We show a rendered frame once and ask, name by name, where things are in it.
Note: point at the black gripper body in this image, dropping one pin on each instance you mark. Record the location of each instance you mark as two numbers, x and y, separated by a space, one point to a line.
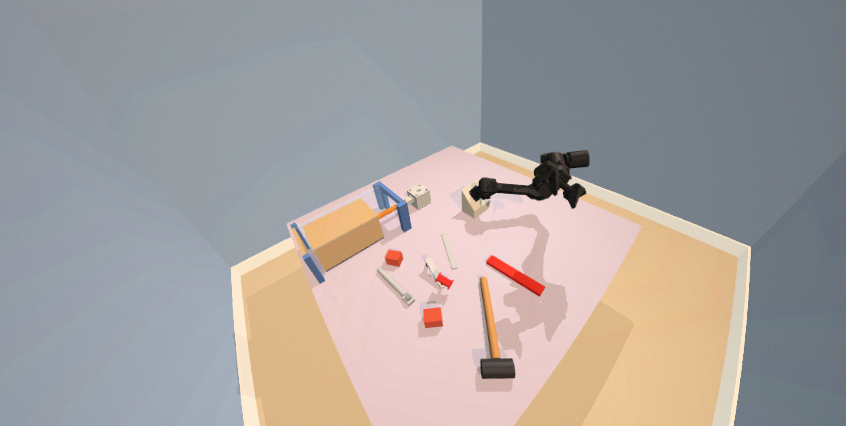
564 177

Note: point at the wooden-handled black mallet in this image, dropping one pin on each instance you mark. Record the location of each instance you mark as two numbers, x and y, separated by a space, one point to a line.
495 367

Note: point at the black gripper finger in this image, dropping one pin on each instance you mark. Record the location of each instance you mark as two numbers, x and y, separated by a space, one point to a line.
573 197
551 179

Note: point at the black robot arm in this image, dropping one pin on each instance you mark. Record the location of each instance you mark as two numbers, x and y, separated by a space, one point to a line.
538 190

